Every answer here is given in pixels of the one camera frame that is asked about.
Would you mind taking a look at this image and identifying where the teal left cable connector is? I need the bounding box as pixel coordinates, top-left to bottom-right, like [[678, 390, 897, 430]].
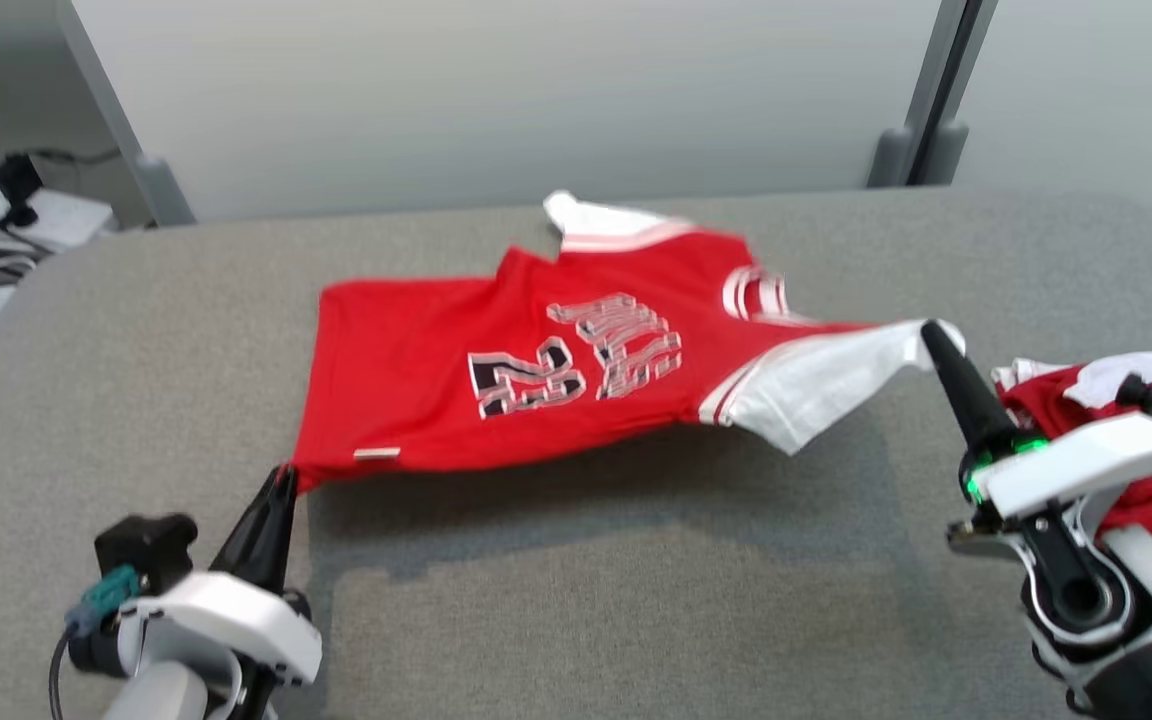
[[66, 565, 142, 641]]

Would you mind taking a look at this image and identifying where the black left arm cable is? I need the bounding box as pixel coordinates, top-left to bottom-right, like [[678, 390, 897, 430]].
[[49, 630, 72, 720]]

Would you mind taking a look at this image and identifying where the white partition panel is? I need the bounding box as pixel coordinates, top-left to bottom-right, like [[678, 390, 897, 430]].
[[956, 0, 1152, 211], [71, 0, 942, 221]]

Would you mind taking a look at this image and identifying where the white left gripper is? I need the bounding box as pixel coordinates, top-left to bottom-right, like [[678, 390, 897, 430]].
[[119, 465, 324, 686]]

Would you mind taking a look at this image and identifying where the grey partition post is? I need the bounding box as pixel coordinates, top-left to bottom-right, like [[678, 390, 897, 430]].
[[866, 0, 997, 189], [56, 0, 195, 226]]

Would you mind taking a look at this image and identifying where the red white basketball jersey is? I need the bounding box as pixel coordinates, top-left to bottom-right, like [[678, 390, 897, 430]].
[[291, 190, 967, 496]]

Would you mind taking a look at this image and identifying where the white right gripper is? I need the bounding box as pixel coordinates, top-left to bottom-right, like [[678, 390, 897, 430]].
[[921, 321, 1152, 523]]

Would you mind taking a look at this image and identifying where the black power adapter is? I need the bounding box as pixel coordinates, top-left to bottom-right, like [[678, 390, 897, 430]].
[[0, 152, 45, 229]]

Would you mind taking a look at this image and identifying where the black adapter cable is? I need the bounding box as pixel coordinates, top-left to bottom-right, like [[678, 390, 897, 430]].
[[31, 148, 122, 167]]

